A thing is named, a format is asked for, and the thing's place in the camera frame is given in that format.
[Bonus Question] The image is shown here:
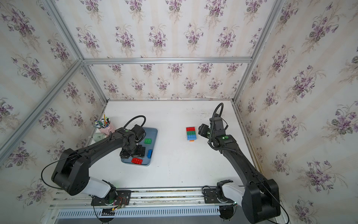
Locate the pink pen holder cup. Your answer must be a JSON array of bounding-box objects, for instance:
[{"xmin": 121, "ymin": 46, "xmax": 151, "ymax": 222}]
[{"xmin": 99, "ymin": 122, "xmax": 116, "ymax": 135}]

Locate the light blue lego brick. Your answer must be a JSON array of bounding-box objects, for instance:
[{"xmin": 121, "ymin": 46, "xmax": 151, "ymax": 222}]
[{"xmin": 187, "ymin": 135, "xmax": 197, "ymax": 141}]

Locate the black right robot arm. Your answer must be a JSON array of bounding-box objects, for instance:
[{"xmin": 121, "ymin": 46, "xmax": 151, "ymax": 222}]
[{"xmin": 199, "ymin": 114, "xmax": 281, "ymax": 224}]

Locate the pale green lotion bottle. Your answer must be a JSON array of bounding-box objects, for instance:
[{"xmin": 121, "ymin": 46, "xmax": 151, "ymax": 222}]
[{"xmin": 92, "ymin": 133, "xmax": 107, "ymax": 142}]

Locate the blue plastic tray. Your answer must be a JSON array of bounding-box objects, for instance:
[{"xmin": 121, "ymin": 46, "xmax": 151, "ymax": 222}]
[{"xmin": 121, "ymin": 127, "xmax": 158, "ymax": 166}]

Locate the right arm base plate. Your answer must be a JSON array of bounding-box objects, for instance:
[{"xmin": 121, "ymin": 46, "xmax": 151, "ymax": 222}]
[{"xmin": 201, "ymin": 186, "xmax": 234, "ymax": 204}]

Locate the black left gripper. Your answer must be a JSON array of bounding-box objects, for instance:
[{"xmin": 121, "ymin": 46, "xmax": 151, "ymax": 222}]
[{"xmin": 123, "ymin": 142, "xmax": 147, "ymax": 158}]

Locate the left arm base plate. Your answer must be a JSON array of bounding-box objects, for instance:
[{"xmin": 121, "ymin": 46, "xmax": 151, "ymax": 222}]
[{"xmin": 91, "ymin": 190, "xmax": 132, "ymax": 208}]

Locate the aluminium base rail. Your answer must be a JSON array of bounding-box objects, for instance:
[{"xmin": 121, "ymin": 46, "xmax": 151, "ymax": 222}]
[{"xmin": 47, "ymin": 185, "xmax": 283, "ymax": 219}]

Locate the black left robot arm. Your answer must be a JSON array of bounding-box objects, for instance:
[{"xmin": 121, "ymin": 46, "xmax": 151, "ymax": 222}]
[{"xmin": 51, "ymin": 125, "xmax": 145, "ymax": 198}]

